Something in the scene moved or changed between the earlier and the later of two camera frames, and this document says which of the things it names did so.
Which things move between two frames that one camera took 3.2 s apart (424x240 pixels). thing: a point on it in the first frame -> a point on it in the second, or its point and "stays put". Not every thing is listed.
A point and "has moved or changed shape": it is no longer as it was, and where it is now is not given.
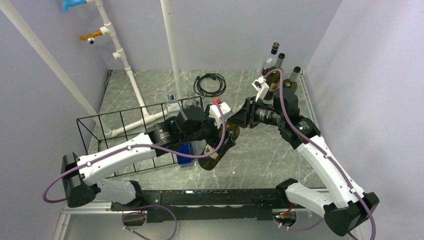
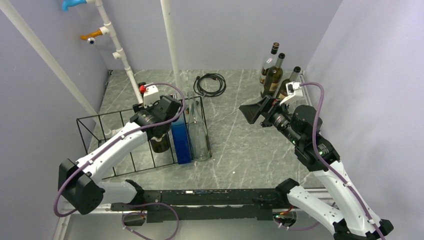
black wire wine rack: x=100 y=129 stays put
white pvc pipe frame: x=147 y=116 stays put
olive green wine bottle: x=291 y=83 stays put
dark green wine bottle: x=229 y=132 has moved or changed shape
